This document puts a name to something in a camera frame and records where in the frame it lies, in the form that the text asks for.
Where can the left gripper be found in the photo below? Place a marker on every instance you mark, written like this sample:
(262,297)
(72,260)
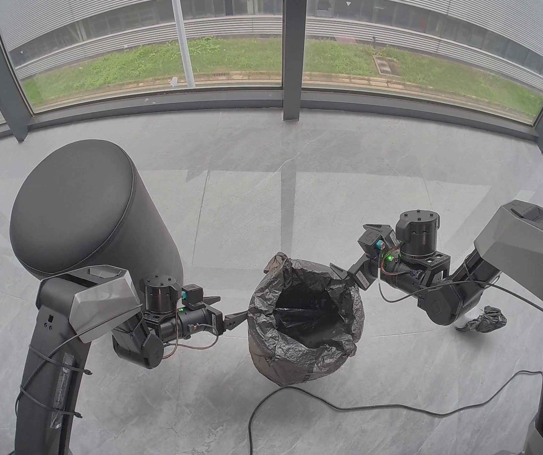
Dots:
(200,323)

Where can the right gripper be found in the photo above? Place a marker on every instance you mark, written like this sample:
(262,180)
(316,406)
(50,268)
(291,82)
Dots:
(364,273)

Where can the black plastic bag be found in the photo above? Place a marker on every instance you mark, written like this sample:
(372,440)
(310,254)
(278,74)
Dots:
(300,349)

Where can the black plastic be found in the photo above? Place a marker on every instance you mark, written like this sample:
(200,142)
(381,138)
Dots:
(487,321)

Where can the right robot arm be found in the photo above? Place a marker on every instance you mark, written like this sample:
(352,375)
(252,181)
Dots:
(518,249)

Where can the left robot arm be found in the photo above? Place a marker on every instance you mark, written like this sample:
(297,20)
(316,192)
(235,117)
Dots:
(101,301)

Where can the dark grey round stool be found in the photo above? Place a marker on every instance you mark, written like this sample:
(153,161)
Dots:
(77,206)

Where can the window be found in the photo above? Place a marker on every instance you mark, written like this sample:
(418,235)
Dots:
(110,26)

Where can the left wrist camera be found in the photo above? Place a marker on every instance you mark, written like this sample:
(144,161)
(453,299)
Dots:
(192,296)

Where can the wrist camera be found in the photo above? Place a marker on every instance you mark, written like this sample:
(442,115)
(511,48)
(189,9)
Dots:
(371,240)
(192,296)

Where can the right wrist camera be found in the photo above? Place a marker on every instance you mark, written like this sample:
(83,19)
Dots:
(371,240)

